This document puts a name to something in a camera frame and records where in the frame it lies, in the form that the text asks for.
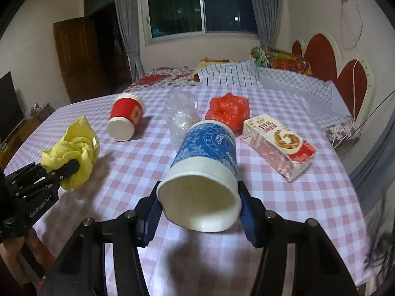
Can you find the grey curtain left of window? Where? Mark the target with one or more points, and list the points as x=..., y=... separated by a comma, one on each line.
x=127, y=14

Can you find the grey curtain of window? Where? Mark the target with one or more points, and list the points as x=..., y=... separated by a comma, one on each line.
x=127, y=14
x=267, y=15

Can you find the pink checkered tablecloth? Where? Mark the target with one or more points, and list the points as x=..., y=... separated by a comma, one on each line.
x=208, y=260

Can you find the white grid-pattern sheet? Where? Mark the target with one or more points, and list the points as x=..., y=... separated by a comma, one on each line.
x=321, y=98

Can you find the yellow folded blanket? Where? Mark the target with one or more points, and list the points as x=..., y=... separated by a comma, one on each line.
x=206, y=62

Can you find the blue patterned paper cup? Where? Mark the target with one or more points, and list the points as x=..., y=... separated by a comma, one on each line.
x=200, y=190

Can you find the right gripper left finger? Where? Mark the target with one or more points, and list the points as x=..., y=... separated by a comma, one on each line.
x=80, y=267

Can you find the yellow cloth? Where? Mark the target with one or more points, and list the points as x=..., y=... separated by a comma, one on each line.
x=80, y=142

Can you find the red heart-shaped headboard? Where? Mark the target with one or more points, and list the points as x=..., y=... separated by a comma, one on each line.
x=353, y=78

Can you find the black television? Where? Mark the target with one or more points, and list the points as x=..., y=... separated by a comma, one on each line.
x=10, y=109

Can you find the brown wooden door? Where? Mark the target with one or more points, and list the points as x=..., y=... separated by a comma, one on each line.
x=91, y=55

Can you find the aluminium frame window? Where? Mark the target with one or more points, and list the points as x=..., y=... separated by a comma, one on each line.
x=168, y=20

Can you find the grey tied curtain at right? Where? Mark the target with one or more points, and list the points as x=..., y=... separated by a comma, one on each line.
x=375, y=174

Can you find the red plastic bag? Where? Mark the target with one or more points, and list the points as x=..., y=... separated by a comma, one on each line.
x=229, y=109

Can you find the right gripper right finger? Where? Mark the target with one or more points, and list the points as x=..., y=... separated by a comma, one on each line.
x=318, y=269

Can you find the colourful floral pillow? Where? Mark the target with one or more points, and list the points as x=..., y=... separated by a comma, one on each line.
x=267, y=57

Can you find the red paper cup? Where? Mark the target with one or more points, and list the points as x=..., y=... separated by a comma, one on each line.
x=125, y=116

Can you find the floral red bedspread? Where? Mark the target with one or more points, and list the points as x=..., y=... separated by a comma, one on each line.
x=165, y=78

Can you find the clear plastic bag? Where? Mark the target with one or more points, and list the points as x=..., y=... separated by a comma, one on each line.
x=181, y=112

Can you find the grey curtain right of window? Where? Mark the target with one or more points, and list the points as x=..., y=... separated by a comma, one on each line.
x=267, y=15

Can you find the red white nut-milk carton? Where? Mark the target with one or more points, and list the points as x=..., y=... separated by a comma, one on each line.
x=287, y=152

